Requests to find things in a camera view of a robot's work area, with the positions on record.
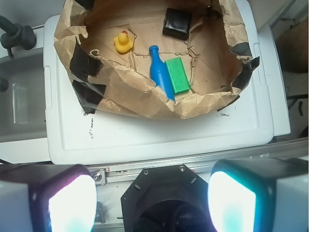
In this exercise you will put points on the black clamp knob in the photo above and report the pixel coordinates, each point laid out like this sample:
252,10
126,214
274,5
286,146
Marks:
16,35

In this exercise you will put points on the silver corner bracket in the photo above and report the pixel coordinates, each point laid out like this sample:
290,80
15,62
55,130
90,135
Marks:
99,176

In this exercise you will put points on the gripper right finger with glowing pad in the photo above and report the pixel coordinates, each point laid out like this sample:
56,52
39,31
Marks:
259,195

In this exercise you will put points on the green wooden block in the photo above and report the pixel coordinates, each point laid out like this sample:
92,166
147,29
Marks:
177,75

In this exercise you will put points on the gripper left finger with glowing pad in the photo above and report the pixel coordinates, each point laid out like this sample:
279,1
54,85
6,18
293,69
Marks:
47,198

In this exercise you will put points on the yellow rubber duck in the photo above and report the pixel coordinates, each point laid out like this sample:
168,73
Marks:
123,42

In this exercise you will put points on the crumpled brown paper bag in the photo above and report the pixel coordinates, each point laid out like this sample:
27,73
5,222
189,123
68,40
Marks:
216,56

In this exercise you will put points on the black leather wallet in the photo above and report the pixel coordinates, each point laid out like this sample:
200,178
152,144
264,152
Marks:
177,23

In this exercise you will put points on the blue plastic bottle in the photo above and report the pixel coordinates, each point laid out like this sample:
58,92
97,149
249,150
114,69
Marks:
159,73

